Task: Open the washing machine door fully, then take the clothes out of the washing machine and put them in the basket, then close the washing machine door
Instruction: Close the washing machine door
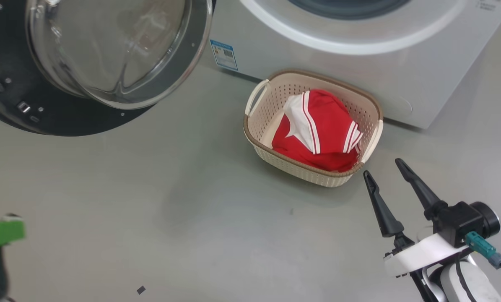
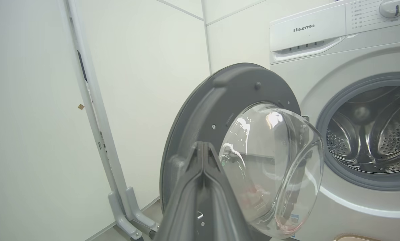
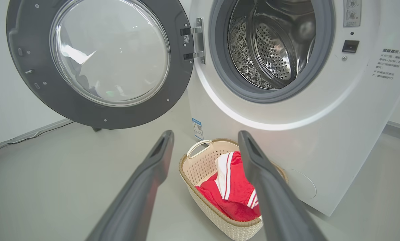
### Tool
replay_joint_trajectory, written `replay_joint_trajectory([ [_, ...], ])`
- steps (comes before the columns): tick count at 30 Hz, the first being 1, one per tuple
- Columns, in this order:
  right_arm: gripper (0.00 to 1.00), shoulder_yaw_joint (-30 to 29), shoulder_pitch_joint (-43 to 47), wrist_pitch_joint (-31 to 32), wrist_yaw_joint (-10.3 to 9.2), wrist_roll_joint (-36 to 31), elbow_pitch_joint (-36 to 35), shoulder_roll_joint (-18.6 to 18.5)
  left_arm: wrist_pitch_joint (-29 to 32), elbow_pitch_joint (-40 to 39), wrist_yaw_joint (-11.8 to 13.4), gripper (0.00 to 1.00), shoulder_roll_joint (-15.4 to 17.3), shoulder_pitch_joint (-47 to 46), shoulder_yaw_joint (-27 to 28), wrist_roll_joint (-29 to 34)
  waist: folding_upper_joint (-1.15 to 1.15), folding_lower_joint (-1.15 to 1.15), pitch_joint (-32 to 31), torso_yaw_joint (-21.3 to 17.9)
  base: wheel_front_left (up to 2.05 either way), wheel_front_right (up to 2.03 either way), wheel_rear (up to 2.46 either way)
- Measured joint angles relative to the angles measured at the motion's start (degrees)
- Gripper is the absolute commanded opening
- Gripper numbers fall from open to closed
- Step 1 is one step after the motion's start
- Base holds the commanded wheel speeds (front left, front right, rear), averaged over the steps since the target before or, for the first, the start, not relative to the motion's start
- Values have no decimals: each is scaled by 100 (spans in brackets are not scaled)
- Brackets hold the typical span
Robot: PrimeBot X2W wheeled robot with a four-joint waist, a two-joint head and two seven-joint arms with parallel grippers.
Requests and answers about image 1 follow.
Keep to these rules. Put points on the cream perforated laundry basket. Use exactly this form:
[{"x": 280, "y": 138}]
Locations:
[{"x": 267, "y": 113}]

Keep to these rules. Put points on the small black floor scrap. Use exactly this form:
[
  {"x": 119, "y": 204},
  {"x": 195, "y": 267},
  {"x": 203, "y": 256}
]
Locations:
[{"x": 141, "y": 290}]

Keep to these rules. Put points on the black round glass washer door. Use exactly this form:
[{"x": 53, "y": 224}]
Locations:
[{"x": 107, "y": 50}]

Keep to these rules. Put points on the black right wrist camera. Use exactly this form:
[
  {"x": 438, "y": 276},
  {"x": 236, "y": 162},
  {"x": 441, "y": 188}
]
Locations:
[{"x": 464, "y": 220}]

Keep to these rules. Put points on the red and white garment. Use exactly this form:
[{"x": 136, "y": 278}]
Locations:
[{"x": 330, "y": 126}]

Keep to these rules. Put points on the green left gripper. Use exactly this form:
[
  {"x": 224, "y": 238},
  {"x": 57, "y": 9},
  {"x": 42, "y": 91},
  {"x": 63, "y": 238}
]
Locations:
[{"x": 3, "y": 233}]

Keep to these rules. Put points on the blue energy label sticker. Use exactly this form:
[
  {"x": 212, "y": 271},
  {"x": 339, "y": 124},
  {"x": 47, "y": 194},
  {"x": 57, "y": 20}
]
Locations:
[{"x": 224, "y": 54}]

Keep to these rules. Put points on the white front-load washing machine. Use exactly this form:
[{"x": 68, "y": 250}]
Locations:
[{"x": 359, "y": 63}]

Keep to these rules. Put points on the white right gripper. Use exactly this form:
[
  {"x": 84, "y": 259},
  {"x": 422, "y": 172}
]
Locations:
[{"x": 422, "y": 256}]

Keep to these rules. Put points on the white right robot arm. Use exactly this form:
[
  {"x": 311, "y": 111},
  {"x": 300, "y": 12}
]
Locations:
[{"x": 464, "y": 285}]

